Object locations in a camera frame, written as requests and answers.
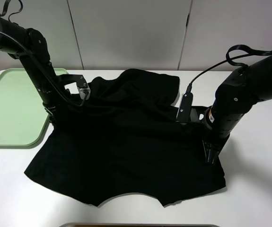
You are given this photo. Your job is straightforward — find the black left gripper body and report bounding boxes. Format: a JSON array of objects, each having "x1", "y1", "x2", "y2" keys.
[{"x1": 44, "y1": 74, "x2": 87, "y2": 121}]

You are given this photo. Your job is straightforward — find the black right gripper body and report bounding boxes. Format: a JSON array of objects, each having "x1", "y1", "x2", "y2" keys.
[{"x1": 176, "y1": 106, "x2": 230, "y2": 147}]

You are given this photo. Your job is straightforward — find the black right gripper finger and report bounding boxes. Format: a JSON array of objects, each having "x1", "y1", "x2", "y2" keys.
[{"x1": 202, "y1": 140, "x2": 224, "y2": 166}]

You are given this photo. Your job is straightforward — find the black short sleeve shirt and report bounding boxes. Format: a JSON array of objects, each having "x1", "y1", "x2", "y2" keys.
[{"x1": 25, "y1": 69, "x2": 226, "y2": 206}]

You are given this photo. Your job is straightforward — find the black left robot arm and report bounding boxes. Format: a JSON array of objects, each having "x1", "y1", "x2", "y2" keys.
[{"x1": 0, "y1": 15, "x2": 90, "y2": 123}]

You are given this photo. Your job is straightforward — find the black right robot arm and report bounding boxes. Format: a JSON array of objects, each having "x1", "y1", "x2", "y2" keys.
[{"x1": 176, "y1": 44, "x2": 272, "y2": 165}]

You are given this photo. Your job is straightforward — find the light green plastic tray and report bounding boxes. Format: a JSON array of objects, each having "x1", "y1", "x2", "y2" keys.
[{"x1": 0, "y1": 68, "x2": 69, "y2": 149}]

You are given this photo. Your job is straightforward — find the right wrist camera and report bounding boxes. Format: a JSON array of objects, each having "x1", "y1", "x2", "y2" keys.
[{"x1": 176, "y1": 92, "x2": 193, "y2": 123}]

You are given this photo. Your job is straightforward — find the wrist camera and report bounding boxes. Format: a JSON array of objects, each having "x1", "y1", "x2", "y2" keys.
[
  {"x1": 77, "y1": 82, "x2": 91, "y2": 100},
  {"x1": 176, "y1": 92, "x2": 193, "y2": 123}
]

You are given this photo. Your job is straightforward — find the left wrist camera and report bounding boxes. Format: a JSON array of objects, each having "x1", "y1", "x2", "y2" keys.
[{"x1": 77, "y1": 82, "x2": 91, "y2": 100}]

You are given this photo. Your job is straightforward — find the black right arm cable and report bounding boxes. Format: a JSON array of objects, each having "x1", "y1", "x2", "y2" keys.
[{"x1": 184, "y1": 44, "x2": 272, "y2": 94}]

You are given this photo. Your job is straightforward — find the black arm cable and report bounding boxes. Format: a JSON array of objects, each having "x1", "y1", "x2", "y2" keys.
[
  {"x1": 184, "y1": 44, "x2": 272, "y2": 94},
  {"x1": 0, "y1": 0, "x2": 89, "y2": 108}
]

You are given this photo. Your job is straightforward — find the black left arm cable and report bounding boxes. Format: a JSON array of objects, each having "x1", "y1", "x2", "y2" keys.
[{"x1": 0, "y1": 0, "x2": 89, "y2": 108}]

